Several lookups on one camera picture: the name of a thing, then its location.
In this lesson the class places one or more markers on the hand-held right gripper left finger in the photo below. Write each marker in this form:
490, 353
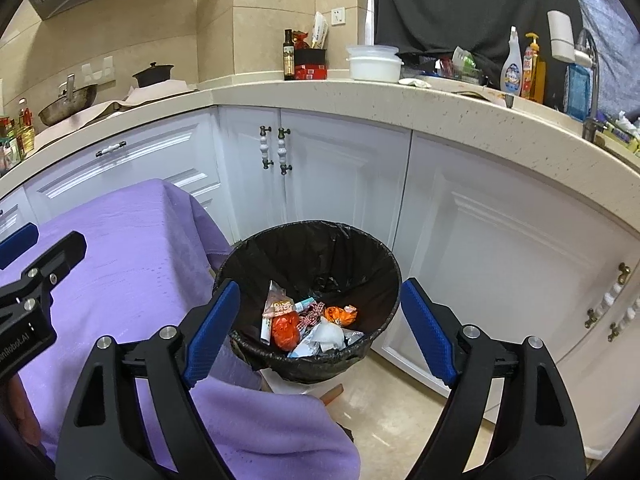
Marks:
212, 332

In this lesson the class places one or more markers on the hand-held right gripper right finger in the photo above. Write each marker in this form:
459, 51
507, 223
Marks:
427, 330

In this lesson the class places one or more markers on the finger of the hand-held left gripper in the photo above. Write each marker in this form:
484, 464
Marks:
55, 260
17, 245

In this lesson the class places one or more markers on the clear orange candy wrapper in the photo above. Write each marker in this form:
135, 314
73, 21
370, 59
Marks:
275, 302

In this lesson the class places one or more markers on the large orange plastic bag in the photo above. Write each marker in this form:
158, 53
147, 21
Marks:
285, 332

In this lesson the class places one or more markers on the silver foil wrapper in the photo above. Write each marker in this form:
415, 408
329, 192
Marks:
354, 337

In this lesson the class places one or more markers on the small printed orange bag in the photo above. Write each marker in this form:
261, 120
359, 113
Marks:
340, 315

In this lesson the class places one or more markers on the white snack pouch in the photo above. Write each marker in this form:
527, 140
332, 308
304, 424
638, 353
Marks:
300, 351

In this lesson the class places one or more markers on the white tissue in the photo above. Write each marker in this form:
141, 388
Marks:
327, 335

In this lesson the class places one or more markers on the red checked ribbon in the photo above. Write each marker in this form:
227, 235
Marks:
312, 315

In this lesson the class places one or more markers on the trash bin with black liner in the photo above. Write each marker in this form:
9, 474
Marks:
310, 255

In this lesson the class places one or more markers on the person's left hand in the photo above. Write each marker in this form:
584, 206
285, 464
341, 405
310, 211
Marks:
20, 410

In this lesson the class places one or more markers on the purple tablecloth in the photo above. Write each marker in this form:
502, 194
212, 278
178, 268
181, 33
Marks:
125, 240

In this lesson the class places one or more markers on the group of condiment bottles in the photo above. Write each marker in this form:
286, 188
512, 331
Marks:
9, 145

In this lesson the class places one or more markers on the brown wooden leg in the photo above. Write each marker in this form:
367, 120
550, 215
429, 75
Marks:
332, 394

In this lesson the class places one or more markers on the cooking oil bottle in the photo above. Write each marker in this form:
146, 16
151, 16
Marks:
26, 130

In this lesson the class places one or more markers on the steel wok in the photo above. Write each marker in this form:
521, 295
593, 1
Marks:
70, 107

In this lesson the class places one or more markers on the white kitchen base cabinets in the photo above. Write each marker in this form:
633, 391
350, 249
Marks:
340, 170

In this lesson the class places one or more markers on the black pot with lid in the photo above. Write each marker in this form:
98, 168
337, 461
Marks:
154, 77

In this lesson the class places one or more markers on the beige stone countertop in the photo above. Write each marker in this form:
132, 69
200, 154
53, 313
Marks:
350, 95

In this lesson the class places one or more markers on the small white dish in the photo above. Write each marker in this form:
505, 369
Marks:
414, 81

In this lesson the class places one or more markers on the green packet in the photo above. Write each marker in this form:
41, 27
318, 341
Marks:
465, 62

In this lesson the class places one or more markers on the white stacked plastic containers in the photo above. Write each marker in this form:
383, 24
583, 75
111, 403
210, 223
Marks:
374, 65

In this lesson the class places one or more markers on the white spray bottle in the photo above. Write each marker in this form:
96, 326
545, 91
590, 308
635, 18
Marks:
511, 70

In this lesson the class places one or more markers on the orange pump soap bottle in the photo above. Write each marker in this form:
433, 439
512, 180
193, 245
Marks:
534, 75

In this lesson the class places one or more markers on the red patterned box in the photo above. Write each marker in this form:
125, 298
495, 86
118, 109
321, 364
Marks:
311, 71

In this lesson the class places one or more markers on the dark sauce bottle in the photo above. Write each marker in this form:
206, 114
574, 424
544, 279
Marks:
289, 60

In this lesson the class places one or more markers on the blue pack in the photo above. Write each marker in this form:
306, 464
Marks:
580, 90

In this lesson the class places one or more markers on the steel faucet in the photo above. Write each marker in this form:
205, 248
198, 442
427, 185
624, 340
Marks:
596, 85

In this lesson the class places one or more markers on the red snack packet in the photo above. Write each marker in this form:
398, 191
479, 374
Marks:
301, 41

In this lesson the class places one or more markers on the white paper packet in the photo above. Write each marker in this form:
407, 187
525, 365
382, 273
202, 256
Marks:
320, 30

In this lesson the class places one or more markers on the white faucet water filter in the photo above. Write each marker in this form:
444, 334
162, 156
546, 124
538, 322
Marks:
560, 35

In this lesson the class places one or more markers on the black cloth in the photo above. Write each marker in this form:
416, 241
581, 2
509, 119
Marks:
475, 0

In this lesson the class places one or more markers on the grey blue patterned curtain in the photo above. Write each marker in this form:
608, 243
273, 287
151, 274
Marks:
610, 25

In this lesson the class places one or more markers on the white wall switches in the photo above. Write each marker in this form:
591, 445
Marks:
97, 70

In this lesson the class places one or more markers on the white wall socket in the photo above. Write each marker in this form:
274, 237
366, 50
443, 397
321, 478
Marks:
338, 16

